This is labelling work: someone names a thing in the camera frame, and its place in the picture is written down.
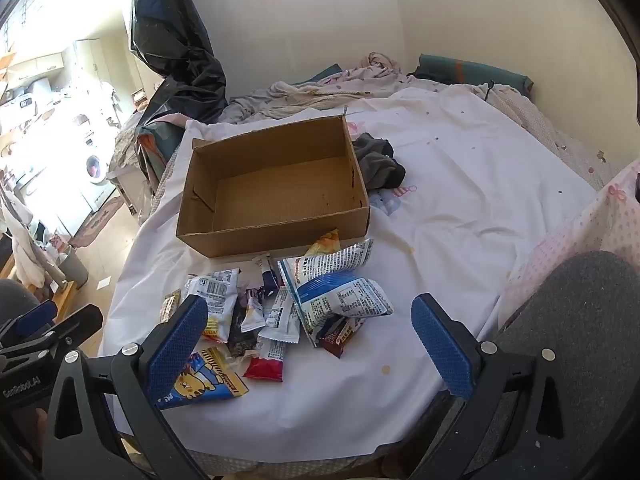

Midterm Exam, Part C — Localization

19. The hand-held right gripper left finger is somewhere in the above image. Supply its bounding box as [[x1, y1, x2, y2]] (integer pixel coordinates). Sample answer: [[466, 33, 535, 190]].
[[42, 295, 236, 480]]

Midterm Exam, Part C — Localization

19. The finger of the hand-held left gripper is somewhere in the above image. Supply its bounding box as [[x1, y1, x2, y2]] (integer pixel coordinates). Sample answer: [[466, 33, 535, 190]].
[[0, 300, 57, 346], [30, 306, 103, 361]]

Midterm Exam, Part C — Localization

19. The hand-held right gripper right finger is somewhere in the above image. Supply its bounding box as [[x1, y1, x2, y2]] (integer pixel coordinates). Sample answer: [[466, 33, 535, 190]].
[[410, 294, 613, 480]]

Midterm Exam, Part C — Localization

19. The small yellow brown snack packet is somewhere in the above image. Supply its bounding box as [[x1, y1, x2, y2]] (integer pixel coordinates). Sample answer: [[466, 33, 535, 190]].
[[160, 290, 182, 323]]

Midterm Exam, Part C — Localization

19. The blue cartoon tiger snack packet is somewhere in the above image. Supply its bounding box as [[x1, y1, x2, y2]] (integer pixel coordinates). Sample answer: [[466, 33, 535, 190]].
[[155, 347, 249, 408]]

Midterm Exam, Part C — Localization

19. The dark brown snack packet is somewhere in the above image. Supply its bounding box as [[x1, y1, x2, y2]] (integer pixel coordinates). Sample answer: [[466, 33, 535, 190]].
[[227, 307, 261, 358]]

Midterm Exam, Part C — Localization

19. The white yellow red snack packet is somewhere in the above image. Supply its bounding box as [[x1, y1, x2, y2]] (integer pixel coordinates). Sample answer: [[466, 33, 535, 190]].
[[185, 267, 241, 343]]

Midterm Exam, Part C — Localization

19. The small white sachet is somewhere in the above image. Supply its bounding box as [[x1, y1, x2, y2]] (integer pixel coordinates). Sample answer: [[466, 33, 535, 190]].
[[240, 300, 266, 333]]

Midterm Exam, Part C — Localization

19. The clear brown snack bar packet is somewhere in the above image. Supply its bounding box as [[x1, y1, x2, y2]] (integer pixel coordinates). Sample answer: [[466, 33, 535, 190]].
[[317, 315, 368, 359]]

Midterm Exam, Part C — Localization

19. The white blue snack packet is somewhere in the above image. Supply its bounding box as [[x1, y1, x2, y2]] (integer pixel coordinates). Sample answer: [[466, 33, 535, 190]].
[[290, 270, 395, 348]]

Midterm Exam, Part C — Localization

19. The white printed sachet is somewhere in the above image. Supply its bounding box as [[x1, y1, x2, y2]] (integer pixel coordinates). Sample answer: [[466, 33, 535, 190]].
[[260, 285, 301, 346]]

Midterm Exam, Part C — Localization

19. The white stick sachet blue end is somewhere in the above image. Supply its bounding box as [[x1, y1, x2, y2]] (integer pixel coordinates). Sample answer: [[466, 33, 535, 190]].
[[251, 254, 281, 301]]

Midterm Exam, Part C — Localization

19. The white blue-edged cracker packet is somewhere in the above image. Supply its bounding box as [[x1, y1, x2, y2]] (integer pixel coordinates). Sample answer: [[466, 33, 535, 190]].
[[277, 237, 374, 288]]

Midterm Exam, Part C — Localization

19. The orange yellow snack packet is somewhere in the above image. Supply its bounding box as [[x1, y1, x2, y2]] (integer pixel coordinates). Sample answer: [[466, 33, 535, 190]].
[[305, 229, 342, 257]]

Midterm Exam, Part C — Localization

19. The brown cardboard box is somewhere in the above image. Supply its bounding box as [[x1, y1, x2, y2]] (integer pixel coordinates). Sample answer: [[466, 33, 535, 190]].
[[175, 115, 371, 259]]

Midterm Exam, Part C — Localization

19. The person's left hand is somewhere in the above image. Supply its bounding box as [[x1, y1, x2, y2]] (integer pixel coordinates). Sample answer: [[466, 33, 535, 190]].
[[30, 407, 48, 461]]

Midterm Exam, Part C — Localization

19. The person's left leg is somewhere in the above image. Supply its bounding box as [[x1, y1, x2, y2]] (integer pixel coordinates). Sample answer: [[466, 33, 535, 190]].
[[0, 279, 41, 321]]

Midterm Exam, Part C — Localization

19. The person's leg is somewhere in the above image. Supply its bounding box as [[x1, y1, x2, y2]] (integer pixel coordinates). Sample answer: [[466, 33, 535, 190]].
[[0, 279, 41, 321], [480, 250, 640, 480]]

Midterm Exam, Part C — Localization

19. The grey waste bin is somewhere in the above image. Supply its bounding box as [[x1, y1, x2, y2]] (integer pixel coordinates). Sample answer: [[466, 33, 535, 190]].
[[57, 245, 90, 291]]

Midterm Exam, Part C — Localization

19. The white hanging garment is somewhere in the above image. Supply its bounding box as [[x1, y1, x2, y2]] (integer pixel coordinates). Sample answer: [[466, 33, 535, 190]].
[[0, 180, 66, 291]]

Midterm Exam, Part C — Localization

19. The brown floor rug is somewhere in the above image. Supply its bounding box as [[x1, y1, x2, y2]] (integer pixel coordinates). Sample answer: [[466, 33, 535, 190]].
[[70, 195, 126, 248]]

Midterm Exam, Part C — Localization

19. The person's right leg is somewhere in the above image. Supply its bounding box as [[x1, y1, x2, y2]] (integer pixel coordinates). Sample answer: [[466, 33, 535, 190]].
[[480, 250, 640, 480]]

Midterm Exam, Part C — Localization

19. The clear plastic storage bin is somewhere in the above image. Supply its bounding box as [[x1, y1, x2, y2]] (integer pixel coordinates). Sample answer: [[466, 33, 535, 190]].
[[107, 167, 151, 216]]

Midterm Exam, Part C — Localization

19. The white washing machine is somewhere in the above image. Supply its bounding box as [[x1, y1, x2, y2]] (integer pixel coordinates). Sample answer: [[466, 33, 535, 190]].
[[75, 130, 118, 211]]

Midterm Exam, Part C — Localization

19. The white bed sheet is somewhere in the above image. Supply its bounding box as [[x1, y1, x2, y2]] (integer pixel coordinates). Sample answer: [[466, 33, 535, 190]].
[[100, 87, 601, 461]]

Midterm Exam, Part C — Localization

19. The teal orange folded blanket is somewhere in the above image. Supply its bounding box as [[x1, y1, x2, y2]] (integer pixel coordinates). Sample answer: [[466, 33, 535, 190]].
[[135, 120, 186, 196]]

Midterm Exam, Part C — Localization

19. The dark grey cloth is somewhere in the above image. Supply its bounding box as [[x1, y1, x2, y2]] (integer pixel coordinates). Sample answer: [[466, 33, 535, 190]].
[[352, 132, 407, 192]]

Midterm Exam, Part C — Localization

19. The pink dotted quilt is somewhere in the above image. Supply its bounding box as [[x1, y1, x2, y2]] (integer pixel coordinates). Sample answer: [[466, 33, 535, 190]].
[[500, 160, 640, 311]]

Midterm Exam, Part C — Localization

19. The green pillow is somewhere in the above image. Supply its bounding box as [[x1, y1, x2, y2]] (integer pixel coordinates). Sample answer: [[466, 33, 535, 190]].
[[407, 54, 533, 98]]

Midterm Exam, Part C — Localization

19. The crumpled pale blanket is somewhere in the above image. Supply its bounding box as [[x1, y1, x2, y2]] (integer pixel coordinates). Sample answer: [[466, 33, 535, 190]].
[[220, 52, 416, 123]]

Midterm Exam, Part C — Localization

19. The black plastic bag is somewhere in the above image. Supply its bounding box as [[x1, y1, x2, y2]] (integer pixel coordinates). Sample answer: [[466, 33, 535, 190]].
[[129, 0, 228, 131]]

